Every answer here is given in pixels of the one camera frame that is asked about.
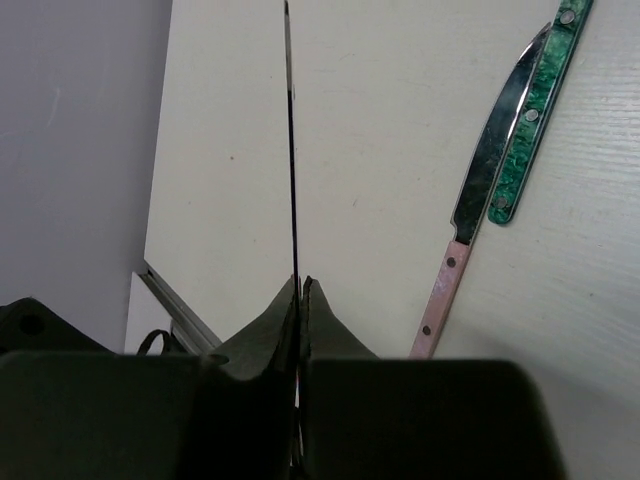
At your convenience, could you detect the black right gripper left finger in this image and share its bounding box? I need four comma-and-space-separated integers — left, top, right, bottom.
1, 281, 298, 479

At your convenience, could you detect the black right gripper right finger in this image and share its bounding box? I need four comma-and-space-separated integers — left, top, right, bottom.
301, 278, 567, 479

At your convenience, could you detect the knife with pink handle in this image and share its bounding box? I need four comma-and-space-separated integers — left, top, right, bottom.
410, 24, 551, 359

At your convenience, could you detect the knife with green handle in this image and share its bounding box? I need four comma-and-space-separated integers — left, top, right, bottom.
487, 0, 593, 225

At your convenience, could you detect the knife with black patterned handle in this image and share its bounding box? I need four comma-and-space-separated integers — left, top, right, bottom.
283, 1, 303, 354

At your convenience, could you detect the aluminium table frame rail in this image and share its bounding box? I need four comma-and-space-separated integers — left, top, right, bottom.
141, 265, 222, 354

